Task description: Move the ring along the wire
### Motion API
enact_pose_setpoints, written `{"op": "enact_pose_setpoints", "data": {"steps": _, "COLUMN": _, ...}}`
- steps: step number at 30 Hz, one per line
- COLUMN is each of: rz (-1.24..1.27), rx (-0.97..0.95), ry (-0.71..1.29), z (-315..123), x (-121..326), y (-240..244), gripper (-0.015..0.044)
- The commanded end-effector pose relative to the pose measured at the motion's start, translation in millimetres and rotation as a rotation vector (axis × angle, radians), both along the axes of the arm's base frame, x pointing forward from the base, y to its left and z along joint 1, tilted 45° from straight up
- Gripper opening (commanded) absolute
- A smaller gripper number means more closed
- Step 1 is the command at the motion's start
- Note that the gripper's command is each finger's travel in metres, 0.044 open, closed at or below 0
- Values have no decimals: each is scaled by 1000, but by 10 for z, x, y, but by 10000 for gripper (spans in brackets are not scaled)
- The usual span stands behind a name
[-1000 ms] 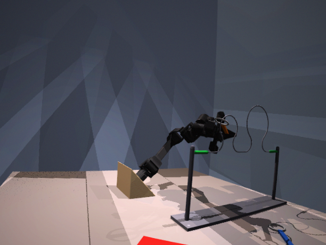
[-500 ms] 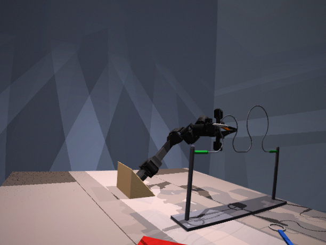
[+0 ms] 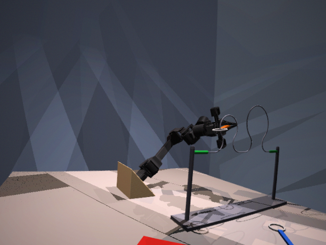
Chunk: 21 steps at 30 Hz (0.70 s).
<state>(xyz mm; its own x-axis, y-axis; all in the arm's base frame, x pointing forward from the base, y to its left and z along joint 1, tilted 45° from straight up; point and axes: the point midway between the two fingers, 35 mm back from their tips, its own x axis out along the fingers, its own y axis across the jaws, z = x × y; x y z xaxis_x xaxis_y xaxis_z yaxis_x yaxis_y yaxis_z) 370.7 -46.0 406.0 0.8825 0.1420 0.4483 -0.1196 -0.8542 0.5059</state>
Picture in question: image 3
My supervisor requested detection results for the grey ring with blue handle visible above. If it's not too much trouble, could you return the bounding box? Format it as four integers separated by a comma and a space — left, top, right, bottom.
268, 223, 294, 245

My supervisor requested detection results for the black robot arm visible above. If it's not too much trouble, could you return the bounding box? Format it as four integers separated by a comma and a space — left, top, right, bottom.
136, 116, 217, 182

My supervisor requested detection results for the orange bar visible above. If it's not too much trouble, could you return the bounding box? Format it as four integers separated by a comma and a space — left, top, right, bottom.
212, 125, 230, 132

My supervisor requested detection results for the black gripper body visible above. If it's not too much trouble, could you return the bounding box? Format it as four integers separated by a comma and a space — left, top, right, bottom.
202, 107, 226, 149

